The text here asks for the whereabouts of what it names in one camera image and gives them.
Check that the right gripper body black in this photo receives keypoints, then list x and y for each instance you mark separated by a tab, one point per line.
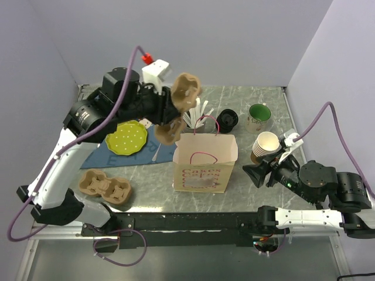
283	172

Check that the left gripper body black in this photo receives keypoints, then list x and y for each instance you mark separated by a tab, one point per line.
155	106

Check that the brown cardboard cup carrier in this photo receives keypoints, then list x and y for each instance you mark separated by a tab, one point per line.
113	190
184	92

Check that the pink paper gift bag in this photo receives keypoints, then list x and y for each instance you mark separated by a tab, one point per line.
203	162

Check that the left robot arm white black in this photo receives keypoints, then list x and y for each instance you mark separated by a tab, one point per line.
124	95

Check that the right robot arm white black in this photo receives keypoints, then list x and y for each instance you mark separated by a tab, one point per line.
342	199

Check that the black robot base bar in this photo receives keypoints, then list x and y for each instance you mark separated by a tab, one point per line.
188	229

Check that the cartoon mouse coaster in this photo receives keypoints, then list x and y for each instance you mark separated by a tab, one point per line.
146	123

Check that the stack of paper cups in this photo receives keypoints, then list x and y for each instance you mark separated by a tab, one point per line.
266	143

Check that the yellow dotted plate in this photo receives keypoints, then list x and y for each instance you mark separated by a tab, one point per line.
129	138

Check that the green inside ceramic mug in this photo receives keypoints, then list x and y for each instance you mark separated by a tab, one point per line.
258	117

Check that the silver spoon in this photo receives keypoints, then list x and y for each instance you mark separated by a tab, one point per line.
154	158

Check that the stack of black lids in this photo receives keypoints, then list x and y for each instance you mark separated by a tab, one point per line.
227	120

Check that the blue alphabet placemat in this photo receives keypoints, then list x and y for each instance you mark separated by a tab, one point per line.
103	157

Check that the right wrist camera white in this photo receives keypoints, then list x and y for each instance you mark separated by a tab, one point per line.
290	142

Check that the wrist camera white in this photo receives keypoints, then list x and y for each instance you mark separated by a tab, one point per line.
155	73
290	142

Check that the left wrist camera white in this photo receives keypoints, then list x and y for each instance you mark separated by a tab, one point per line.
155	73

